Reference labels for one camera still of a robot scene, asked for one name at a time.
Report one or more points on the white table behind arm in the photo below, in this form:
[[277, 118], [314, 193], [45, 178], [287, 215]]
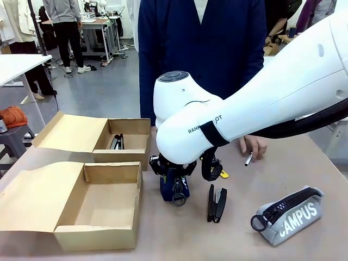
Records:
[[269, 61]]

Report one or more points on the person in white coat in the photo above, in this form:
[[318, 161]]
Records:
[[133, 21]]

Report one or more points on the person in navy coat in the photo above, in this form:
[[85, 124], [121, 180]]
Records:
[[201, 43]]

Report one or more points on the person's left hand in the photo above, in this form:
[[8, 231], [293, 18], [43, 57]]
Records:
[[255, 145]]

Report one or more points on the metal cylinder can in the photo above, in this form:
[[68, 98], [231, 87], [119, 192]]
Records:
[[2, 125]]

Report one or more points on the navy zipper pencil case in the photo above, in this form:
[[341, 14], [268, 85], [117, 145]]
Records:
[[170, 191]]

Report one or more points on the white side table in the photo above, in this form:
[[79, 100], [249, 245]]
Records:
[[19, 65]]

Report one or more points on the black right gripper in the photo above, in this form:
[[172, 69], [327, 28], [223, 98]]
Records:
[[175, 168]]

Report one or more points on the black stapler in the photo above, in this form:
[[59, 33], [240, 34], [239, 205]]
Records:
[[216, 204]]

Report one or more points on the person in gray hoodie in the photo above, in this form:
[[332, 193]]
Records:
[[66, 27]]

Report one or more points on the large cardboard box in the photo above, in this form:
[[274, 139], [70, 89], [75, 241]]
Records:
[[54, 206]]

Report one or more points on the gray stool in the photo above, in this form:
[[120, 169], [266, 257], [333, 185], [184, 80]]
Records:
[[13, 141]]

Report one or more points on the background workbench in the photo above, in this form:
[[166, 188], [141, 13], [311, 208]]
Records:
[[100, 30]]

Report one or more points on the black clip in box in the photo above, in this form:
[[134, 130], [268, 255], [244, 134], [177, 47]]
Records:
[[118, 142]]

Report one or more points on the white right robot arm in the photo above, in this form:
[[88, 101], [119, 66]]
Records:
[[272, 89]]

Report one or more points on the person in dark top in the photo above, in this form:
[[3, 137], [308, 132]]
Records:
[[280, 16]]

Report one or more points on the person in purple top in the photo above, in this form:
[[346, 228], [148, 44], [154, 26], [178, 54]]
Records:
[[312, 13]]

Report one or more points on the silver black marker pen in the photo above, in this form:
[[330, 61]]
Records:
[[248, 159]]

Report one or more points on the yellow utility knife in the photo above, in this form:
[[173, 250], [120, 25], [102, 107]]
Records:
[[224, 174]]

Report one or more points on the black tripod pole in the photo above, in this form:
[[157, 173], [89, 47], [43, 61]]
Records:
[[40, 40]]

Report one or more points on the background cardboard box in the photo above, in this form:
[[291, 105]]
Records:
[[272, 49]]

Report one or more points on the dark blue cup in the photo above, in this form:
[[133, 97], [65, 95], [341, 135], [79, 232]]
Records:
[[292, 32]]

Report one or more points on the small cardboard box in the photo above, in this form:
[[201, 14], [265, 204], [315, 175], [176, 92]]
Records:
[[81, 133]]

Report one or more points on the person in cream jacket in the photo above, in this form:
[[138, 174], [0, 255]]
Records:
[[19, 24]]

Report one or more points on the orange cloth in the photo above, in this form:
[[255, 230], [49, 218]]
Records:
[[13, 116]]

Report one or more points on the gray Campus pencil case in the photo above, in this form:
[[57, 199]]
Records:
[[296, 214]]

